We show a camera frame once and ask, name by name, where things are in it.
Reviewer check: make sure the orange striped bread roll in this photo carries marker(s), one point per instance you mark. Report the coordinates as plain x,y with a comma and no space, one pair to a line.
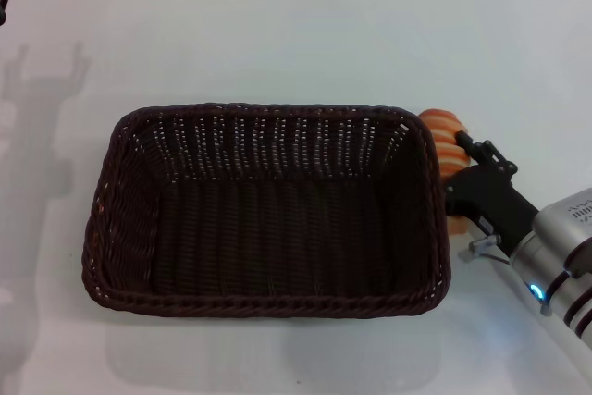
444,136

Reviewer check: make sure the dark brown woven basket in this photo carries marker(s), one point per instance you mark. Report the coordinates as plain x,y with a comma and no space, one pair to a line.
277,228

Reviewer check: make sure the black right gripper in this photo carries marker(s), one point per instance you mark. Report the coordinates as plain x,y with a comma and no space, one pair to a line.
495,201

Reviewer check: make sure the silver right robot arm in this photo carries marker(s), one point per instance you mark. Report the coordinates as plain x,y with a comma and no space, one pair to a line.
559,247

